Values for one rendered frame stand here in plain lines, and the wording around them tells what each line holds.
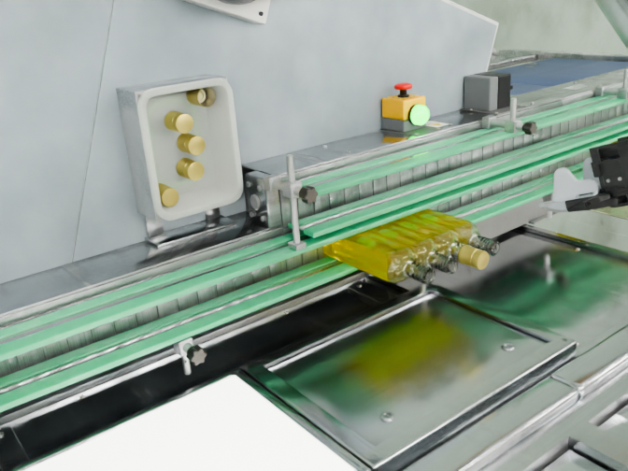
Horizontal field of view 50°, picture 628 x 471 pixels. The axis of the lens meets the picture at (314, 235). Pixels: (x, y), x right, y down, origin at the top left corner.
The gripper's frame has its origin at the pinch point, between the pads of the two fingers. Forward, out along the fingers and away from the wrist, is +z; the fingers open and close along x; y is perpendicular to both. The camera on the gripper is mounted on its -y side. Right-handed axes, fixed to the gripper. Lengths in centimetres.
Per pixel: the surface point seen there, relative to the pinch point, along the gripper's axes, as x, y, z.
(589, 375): -4.7, -28.5, 6.0
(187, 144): 31, 25, 48
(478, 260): -4.3, -8.5, 22.3
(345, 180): 7.7, 11.1, 37.3
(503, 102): -53, 18, 47
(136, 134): 40, 28, 47
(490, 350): 0.9, -23.1, 20.0
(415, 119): -21, 19, 46
